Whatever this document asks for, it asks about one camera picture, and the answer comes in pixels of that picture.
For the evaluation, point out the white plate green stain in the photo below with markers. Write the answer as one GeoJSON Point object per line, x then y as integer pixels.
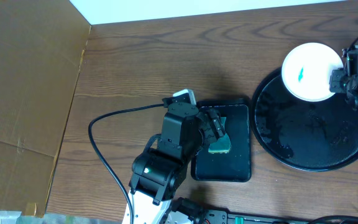
{"type": "Point", "coordinates": [307, 69]}

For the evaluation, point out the black rectangular tray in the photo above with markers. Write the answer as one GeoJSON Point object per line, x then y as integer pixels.
{"type": "Point", "coordinates": [233, 166]}

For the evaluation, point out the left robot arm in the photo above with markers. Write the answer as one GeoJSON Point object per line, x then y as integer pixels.
{"type": "Point", "coordinates": [161, 168]}

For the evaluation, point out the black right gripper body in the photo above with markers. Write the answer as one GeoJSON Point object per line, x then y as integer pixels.
{"type": "Point", "coordinates": [336, 82]}

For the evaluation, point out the green yellow sponge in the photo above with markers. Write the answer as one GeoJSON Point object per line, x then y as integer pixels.
{"type": "Point", "coordinates": [223, 144]}

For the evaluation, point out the round black tray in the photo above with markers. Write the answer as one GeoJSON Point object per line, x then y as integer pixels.
{"type": "Point", "coordinates": [311, 136]}

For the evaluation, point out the cardboard panel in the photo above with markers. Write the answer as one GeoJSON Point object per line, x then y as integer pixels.
{"type": "Point", "coordinates": [41, 49]}

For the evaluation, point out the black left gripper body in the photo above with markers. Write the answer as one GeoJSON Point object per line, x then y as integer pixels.
{"type": "Point", "coordinates": [212, 125]}

